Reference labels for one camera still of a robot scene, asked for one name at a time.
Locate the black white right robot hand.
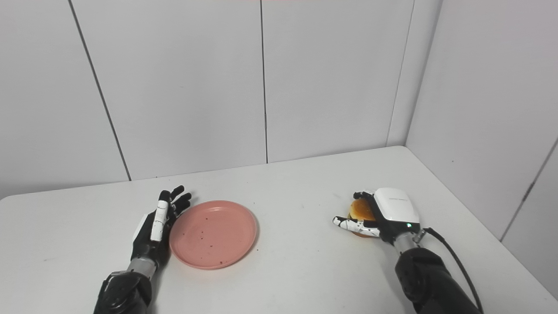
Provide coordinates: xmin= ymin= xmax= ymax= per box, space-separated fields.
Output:
xmin=333 ymin=188 xmax=422 ymax=245

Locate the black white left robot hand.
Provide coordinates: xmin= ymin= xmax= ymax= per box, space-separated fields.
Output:
xmin=131 ymin=185 xmax=193 ymax=267

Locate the toy hamburger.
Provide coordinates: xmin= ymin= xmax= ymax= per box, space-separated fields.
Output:
xmin=347 ymin=199 xmax=378 ymax=237

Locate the pink round plate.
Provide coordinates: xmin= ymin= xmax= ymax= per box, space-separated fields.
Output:
xmin=169 ymin=200 xmax=258 ymax=270

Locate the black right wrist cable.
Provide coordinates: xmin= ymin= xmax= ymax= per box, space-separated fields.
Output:
xmin=419 ymin=227 xmax=485 ymax=314

